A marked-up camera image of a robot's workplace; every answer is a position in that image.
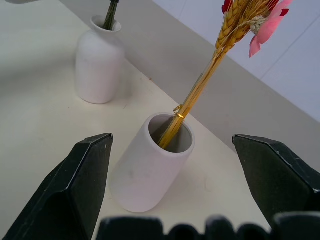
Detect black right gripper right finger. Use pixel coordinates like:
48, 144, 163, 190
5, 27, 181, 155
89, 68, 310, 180
231, 134, 320, 230

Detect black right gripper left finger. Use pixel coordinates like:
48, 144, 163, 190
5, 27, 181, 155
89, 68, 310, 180
1, 133, 114, 240

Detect yellow wheat and pink bouquet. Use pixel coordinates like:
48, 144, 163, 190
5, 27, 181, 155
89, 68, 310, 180
157, 0, 294, 149

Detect white cylindrical vase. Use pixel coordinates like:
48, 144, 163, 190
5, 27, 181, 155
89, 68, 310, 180
110, 112, 196, 214

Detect white narrow-necked bottle vase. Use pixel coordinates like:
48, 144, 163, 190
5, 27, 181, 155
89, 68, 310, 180
75, 15, 126, 105

